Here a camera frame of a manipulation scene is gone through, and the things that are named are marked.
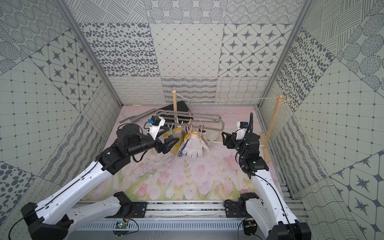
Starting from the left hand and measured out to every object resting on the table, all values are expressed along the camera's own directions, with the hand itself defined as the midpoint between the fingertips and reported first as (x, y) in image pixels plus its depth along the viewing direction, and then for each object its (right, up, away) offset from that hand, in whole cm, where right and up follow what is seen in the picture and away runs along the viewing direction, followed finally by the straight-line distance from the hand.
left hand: (176, 135), depth 63 cm
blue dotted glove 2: (+4, -3, +14) cm, 15 cm away
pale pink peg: (+11, +4, +17) cm, 21 cm away
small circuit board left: (-28, -45, +8) cm, 54 cm away
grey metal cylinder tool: (-37, +8, +45) cm, 59 cm away
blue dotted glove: (+7, -8, +19) cm, 21 cm away
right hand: (+26, -2, +17) cm, 31 cm away
